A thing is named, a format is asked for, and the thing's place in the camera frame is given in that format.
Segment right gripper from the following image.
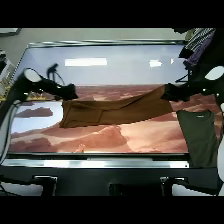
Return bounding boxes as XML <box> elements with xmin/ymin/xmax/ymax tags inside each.
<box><xmin>161</xmin><ymin>83</ymin><xmax>188</xmax><ymax>103</ymax></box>

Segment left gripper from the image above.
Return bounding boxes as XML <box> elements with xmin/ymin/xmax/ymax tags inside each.
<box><xmin>60</xmin><ymin>83</ymin><xmax>80</xmax><ymax>101</ymax></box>

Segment brown pants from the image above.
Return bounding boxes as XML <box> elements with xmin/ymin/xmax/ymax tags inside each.
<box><xmin>58</xmin><ymin>85</ymin><xmax>174</xmax><ymax>129</ymax></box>

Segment dark grey T-shirt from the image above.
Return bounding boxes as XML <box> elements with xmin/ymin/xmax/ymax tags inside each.
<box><xmin>176</xmin><ymin>109</ymin><xmax>220</xmax><ymax>169</ymax></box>

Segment striped garment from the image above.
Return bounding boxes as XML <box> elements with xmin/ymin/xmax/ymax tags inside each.
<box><xmin>179</xmin><ymin>28</ymin><xmax>218</xmax><ymax>68</ymax></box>

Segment silver frame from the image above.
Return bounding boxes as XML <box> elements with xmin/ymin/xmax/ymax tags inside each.
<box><xmin>0</xmin><ymin>39</ymin><xmax>224</xmax><ymax>197</ymax></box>

